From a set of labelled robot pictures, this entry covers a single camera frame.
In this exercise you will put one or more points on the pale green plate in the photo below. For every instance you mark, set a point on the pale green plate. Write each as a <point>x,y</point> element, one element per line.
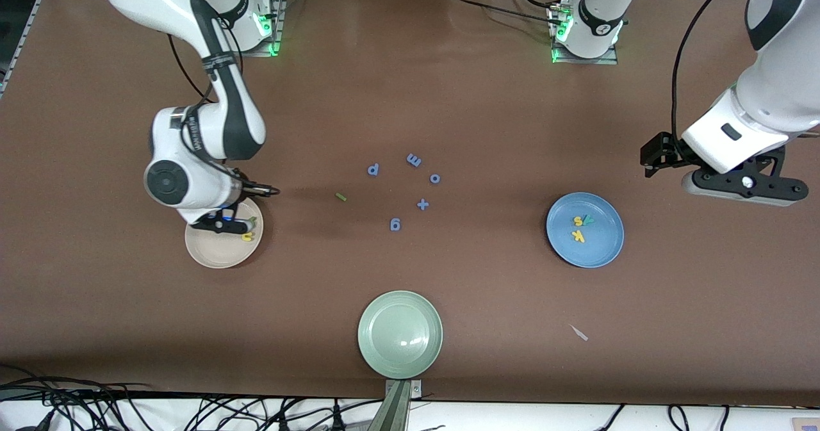
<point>400,335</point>

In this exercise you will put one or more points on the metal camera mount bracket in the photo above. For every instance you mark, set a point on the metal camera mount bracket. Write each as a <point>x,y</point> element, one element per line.
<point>397,412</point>

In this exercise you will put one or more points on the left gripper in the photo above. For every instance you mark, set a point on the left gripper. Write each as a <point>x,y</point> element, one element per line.
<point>671,152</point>

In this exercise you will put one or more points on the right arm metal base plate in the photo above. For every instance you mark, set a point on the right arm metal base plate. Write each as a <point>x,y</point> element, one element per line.
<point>274,37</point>

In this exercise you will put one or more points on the blue letter p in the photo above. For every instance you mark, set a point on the blue letter p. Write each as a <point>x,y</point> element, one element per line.
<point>373,170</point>

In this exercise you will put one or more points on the brown table mat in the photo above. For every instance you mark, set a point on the brown table mat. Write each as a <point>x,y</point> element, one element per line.
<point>410,98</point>

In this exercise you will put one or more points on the blue letter m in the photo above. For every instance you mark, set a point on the blue letter m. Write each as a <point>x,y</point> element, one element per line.
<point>414,160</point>

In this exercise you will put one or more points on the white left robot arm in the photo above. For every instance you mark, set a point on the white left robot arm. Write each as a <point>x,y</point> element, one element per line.
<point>788,91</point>

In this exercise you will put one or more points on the yellow letter k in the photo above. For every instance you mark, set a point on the yellow letter k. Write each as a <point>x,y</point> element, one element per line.
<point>578,236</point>

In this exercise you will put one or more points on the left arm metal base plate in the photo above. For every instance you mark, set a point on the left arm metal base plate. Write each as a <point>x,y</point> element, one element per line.
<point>583,61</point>

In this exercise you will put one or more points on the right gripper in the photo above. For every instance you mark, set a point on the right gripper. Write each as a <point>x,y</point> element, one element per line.
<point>239,174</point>

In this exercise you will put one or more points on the small grey paper scrap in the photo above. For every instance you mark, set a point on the small grey paper scrap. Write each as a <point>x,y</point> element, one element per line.
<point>579,333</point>

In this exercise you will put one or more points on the beige plate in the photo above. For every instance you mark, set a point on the beige plate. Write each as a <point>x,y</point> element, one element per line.
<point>214,248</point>

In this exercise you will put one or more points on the blue letter g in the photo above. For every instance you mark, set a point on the blue letter g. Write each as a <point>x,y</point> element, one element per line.
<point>395,225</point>

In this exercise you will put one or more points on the blue plate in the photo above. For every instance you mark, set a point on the blue plate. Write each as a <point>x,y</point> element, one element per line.
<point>602,245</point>

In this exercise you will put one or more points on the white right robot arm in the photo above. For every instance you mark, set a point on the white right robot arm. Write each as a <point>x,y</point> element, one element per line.
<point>173,130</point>

